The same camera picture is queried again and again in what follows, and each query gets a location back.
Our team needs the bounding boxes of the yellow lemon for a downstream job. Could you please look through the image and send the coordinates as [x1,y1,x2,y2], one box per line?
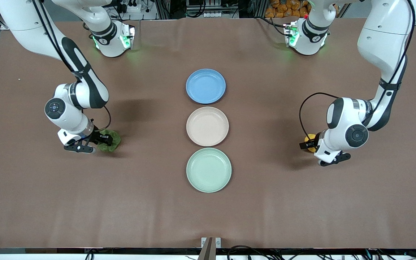
[304,134,317,153]

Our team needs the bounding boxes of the green lettuce leaf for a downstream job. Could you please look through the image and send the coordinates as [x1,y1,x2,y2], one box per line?
[96,130,121,152]

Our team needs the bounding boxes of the brown table cover sheet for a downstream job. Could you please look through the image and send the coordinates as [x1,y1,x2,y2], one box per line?
[0,17,416,250]

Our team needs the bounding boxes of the green plate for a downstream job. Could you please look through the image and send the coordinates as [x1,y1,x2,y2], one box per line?
[186,148,232,193]

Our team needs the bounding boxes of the beige plate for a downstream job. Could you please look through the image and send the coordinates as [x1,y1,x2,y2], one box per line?
[186,107,230,147]

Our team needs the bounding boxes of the blue plate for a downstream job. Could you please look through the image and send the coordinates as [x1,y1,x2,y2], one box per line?
[186,69,226,105]

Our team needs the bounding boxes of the white power strip with plugs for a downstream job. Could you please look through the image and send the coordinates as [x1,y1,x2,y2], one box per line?
[116,0,143,14]

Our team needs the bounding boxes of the bag of oranges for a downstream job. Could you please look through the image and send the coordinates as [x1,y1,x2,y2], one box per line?
[265,0,341,18]

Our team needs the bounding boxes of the grey metal pole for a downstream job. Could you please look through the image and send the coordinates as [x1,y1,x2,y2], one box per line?
[197,237,217,260]

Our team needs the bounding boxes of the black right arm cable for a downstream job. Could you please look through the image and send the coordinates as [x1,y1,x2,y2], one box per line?
[31,0,112,133]

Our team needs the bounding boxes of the black cable bundle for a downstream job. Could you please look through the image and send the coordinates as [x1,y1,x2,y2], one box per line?
[83,243,416,260]

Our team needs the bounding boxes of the white mounting bracket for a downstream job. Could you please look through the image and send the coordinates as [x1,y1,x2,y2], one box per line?
[201,237,222,249]

